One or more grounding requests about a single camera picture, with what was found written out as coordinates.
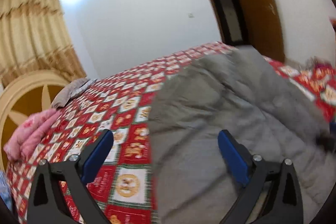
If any beige gold curtain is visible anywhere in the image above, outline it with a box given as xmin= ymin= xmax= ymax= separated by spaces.
xmin=0 ymin=0 xmax=86 ymax=87

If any cream round wooden headboard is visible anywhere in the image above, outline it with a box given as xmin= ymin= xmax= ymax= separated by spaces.
xmin=0 ymin=70 xmax=69 ymax=171

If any grey padded jacket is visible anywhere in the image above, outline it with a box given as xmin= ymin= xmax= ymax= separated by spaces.
xmin=148 ymin=47 xmax=335 ymax=223

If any pile of clothes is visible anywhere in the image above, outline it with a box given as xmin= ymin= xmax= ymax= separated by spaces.
xmin=305 ymin=56 xmax=333 ymax=70

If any striped grey pillow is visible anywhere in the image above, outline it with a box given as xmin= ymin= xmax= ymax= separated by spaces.
xmin=51 ymin=77 xmax=97 ymax=109

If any red patterned bed quilt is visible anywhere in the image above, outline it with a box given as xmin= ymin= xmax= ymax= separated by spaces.
xmin=6 ymin=42 xmax=335 ymax=223

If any pink folded blanket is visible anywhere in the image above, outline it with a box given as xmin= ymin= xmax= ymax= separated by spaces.
xmin=3 ymin=109 xmax=61 ymax=162

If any silver door handle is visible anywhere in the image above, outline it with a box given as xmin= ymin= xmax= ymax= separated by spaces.
xmin=268 ymin=3 xmax=276 ymax=15

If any brown wooden door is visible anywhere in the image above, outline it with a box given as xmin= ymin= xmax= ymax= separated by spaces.
xmin=239 ymin=0 xmax=285 ymax=62

